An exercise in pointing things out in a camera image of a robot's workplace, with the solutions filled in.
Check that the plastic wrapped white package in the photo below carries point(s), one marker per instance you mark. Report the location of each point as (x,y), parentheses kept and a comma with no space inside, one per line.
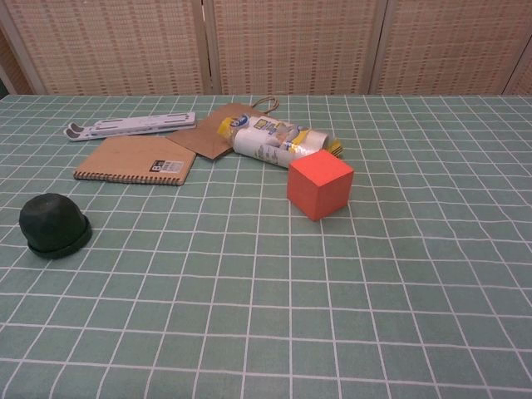
(266,141)

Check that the brown paper bag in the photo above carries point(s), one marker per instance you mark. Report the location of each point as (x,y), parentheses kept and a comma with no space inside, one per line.
(203,133)

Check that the orange red cube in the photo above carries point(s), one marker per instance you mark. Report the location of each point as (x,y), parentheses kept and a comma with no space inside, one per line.
(320,187)

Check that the white folding laptop stand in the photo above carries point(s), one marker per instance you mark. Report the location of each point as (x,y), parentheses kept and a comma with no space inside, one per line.
(141,124)

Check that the green checked tablecloth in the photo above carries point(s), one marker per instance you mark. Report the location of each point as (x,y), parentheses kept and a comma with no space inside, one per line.
(266,311)

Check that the woven folding screen panel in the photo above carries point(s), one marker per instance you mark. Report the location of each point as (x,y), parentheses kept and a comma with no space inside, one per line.
(116,45)
(449,45)
(523,81)
(295,45)

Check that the brown spiral notebook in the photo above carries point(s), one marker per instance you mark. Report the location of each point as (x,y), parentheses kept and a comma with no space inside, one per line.
(133,160)

